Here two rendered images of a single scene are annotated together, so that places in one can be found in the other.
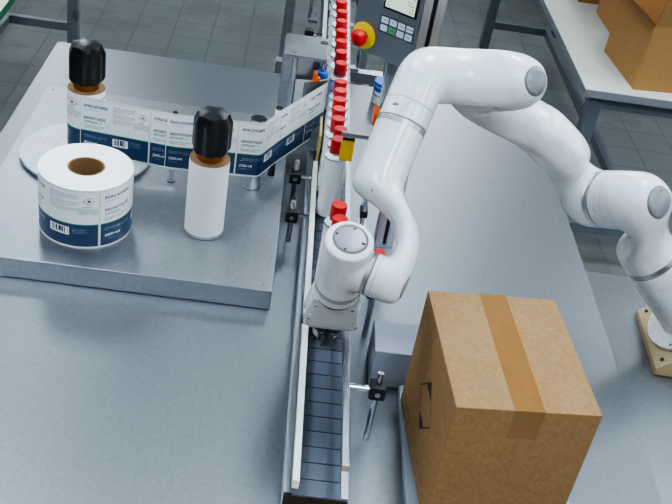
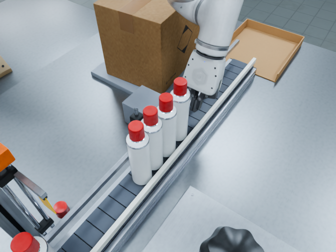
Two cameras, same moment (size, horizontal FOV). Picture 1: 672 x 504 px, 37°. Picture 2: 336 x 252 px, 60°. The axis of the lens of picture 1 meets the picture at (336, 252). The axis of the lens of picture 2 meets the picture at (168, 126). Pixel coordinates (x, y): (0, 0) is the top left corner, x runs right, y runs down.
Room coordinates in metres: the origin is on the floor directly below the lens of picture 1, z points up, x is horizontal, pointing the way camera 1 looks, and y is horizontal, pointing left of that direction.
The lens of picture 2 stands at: (2.01, 0.32, 1.54)
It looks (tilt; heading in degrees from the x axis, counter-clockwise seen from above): 49 degrees down; 220
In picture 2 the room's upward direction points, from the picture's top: straight up
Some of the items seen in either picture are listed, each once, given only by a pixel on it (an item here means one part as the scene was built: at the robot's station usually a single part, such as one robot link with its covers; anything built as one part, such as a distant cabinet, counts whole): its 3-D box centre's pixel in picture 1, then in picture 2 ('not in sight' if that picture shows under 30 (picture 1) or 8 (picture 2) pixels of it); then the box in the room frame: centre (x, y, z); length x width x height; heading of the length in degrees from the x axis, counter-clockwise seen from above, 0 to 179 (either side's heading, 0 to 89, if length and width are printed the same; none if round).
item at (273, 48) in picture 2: not in sight; (259, 47); (0.98, -0.06, 0.85); 0.30 x 0.26 x 0.04; 5
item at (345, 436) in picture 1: (346, 275); (145, 137); (1.68, -0.03, 0.96); 1.07 x 0.01 x 0.01; 5
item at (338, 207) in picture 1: (332, 245); (139, 154); (1.75, 0.01, 0.98); 0.05 x 0.05 x 0.20
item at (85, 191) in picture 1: (86, 194); not in sight; (1.81, 0.56, 0.95); 0.20 x 0.20 x 0.14
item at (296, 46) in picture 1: (306, 47); not in sight; (2.38, 0.17, 1.14); 0.14 x 0.11 x 0.01; 5
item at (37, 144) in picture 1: (85, 154); not in sight; (2.09, 0.65, 0.89); 0.31 x 0.31 x 0.01
